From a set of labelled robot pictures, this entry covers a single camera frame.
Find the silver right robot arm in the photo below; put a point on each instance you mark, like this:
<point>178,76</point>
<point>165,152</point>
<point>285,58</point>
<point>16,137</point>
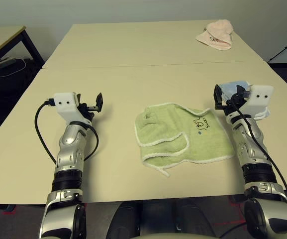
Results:
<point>250,149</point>

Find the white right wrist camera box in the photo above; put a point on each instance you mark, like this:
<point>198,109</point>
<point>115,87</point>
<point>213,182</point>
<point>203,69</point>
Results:
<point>260,99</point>

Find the grey power adapter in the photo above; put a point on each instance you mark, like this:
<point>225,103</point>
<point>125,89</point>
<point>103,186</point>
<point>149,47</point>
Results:
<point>5,62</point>

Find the dark robot leg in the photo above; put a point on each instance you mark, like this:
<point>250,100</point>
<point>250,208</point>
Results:
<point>125,219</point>
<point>198,216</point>

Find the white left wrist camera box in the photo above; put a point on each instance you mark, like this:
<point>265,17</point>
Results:
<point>66,104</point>

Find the dark left robot leg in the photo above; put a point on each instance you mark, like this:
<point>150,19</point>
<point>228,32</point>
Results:
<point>125,219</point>

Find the dark right robot leg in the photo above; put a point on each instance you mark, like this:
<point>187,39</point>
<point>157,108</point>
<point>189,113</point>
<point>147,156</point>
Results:
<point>198,216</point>

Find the folded blue towel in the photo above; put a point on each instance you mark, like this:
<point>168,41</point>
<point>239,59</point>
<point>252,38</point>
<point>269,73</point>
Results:
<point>230,87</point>

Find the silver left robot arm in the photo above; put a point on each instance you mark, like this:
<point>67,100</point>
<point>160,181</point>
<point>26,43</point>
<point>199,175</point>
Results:
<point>68,149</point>

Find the side table with black frame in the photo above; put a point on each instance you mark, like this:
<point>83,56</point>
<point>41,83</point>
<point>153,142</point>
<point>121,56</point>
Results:
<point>1,39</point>

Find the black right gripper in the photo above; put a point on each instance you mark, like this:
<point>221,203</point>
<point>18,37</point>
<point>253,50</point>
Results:
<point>232,107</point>

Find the green towel with swan print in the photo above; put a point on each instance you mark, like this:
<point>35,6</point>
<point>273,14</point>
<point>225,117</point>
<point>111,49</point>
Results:
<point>173,134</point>

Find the pink towel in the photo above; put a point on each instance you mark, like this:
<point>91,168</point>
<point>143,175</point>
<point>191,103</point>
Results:
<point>218,32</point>

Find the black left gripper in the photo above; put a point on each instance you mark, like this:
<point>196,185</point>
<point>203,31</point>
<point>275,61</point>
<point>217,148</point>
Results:
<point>88,110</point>

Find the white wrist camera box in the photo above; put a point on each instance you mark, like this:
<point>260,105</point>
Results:
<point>66,104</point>
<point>260,99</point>

